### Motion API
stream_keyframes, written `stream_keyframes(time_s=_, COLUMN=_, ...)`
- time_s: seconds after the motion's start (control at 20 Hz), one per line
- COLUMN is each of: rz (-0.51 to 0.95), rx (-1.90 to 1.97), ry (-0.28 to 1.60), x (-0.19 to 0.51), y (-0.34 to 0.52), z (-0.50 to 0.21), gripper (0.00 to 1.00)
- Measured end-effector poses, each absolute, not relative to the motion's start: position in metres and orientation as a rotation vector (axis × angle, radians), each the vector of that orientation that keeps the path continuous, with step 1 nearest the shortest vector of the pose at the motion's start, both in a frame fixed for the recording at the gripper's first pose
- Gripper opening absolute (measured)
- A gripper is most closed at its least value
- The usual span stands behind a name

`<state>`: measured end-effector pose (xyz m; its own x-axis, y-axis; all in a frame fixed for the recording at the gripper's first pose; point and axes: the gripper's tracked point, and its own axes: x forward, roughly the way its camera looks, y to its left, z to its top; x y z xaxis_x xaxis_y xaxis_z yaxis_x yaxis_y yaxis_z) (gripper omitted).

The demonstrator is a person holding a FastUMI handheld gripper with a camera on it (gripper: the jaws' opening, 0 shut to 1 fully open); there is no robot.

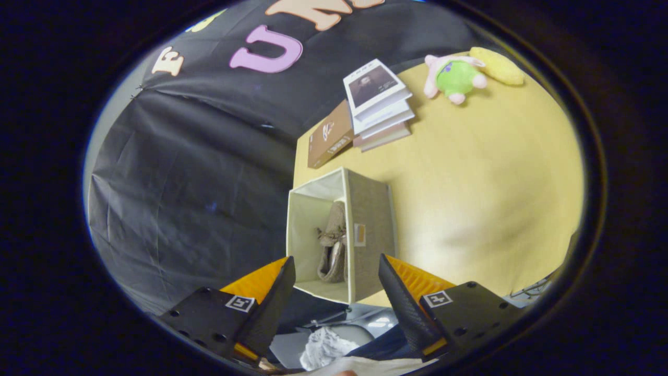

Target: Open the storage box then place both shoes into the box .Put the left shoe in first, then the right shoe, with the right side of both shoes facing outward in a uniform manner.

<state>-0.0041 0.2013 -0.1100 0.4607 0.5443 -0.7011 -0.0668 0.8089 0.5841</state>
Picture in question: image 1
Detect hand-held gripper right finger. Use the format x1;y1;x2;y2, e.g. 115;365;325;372
378;254;523;360

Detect brown cardboard box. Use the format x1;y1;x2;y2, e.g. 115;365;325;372
307;99;355;169

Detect person's blue trousers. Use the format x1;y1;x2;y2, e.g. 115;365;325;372
347;324;418;361

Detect brown fuzzy shoe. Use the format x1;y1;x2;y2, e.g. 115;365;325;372
317;201;349;284

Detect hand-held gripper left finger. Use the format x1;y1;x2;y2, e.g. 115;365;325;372
157;256;296;365

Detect white book with portrait cover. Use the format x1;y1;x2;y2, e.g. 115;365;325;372
343;58;413;122

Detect green and pink plush toy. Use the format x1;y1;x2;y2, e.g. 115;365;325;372
423;54;488;105

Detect yellow plush toy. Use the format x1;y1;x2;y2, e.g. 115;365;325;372
469;47;525;87

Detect white crumpled cloth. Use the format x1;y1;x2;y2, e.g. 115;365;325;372
300;326;361;371

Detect grey fabric storage box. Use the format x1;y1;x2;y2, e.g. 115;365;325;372
286;167;398;305

